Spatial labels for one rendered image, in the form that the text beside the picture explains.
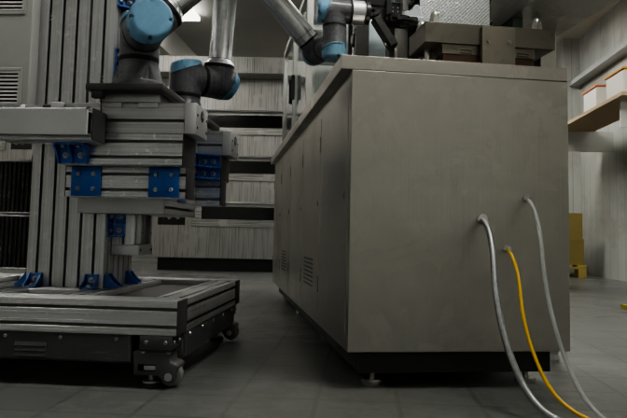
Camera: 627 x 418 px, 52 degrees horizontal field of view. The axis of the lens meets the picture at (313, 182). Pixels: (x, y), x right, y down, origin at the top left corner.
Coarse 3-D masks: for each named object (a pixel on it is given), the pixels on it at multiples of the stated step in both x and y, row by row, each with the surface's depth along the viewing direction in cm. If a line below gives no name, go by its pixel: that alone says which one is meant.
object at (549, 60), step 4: (552, 52) 228; (544, 56) 227; (548, 56) 227; (552, 56) 228; (536, 60) 230; (540, 60) 227; (544, 60) 227; (548, 60) 227; (552, 60) 228; (536, 64) 230; (540, 64) 227; (544, 64) 227; (548, 64) 227; (552, 64) 227; (552, 352) 219; (556, 352) 220; (552, 356) 218; (556, 356) 219; (552, 360) 219; (556, 360) 219
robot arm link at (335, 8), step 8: (320, 0) 201; (328, 0) 201; (336, 0) 202; (344, 0) 202; (352, 0) 203; (320, 8) 200; (328, 8) 200; (336, 8) 200; (344, 8) 201; (352, 8) 201; (320, 16) 201; (328, 16) 201; (336, 16) 200; (344, 16) 201; (352, 16) 202
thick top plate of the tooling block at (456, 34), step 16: (416, 32) 195; (432, 32) 187; (448, 32) 188; (464, 32) 188; (528, 32) 191; (544, 32) 192; (416, 48) 195; (432, 48) 193; (528, 48) 191; (544, 48) 192
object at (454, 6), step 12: (420, 0) 208; (432, 0) 209; (444, 0) 209; (456, 0) 210; (468, 0) 211; (480, 0) 211; (444, 12) 209; (456, 12) 210; (468, 12) 210; (480, 12) 211; (480, 24) 210
